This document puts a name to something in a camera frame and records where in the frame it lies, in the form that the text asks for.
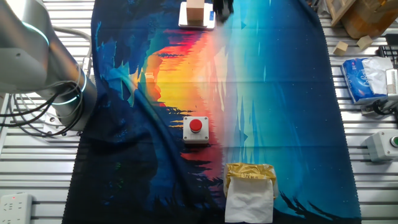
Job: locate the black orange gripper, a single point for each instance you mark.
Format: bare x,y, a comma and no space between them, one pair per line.
223,5

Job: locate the tall wooden block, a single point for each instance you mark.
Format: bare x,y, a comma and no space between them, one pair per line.
195,11

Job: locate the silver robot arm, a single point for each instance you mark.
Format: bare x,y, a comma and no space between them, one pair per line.
25,62

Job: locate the white digital kitchen scale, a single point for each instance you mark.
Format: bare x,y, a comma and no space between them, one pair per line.
211,23

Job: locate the small wooden cube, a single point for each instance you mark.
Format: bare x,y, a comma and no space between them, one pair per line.
340,48
364,43

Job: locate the red push button box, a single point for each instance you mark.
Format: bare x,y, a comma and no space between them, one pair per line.
188,134

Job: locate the colourful landscape print cloth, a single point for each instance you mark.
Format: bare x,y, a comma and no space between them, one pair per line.
295,124

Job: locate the blue tissue pack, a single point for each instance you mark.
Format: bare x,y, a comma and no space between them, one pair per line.
354,77

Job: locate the white ribbed plastic part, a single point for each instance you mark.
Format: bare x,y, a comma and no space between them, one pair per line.
392,81

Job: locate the yellow tissue pack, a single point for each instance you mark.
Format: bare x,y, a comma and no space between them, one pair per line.
248,199

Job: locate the green push button box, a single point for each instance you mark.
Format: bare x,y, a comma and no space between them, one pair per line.
379,146

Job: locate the white power strip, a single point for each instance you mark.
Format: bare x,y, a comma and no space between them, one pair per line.
15,208

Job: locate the light wooden frame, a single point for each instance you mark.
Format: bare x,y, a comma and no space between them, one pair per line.
337,12

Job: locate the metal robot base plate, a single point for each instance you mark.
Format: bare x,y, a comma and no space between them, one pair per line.
51,119

